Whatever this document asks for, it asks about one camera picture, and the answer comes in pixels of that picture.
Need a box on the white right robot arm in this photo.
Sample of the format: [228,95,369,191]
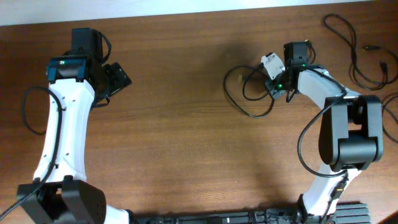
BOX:
[261,42,383,223]

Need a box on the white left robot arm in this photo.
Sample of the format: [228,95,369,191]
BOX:
[17,27,134,223]

